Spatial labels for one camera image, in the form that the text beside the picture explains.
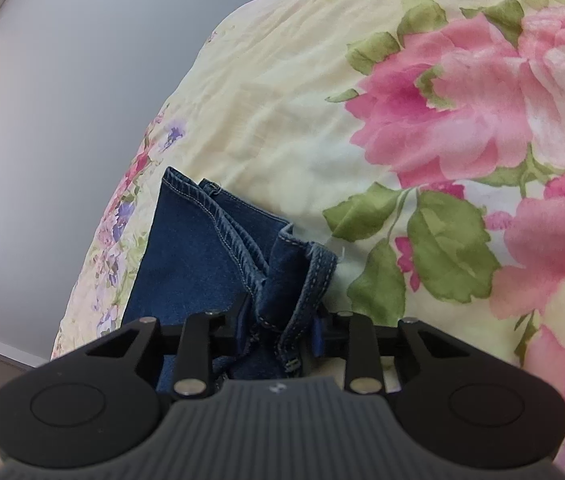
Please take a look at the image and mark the floral bedspread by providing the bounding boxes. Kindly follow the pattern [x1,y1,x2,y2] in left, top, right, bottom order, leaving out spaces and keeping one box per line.
[51,0,565,480]

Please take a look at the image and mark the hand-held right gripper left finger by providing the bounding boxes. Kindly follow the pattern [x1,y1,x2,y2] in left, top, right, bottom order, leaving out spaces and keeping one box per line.
[85,294,256,402]

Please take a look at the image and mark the blue denim pants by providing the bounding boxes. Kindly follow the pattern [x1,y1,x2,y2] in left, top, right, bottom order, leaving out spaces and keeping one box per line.
[122,166,339,395]

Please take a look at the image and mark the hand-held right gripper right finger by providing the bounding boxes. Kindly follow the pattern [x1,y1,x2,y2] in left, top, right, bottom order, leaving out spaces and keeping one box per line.
[311,311,464,397]

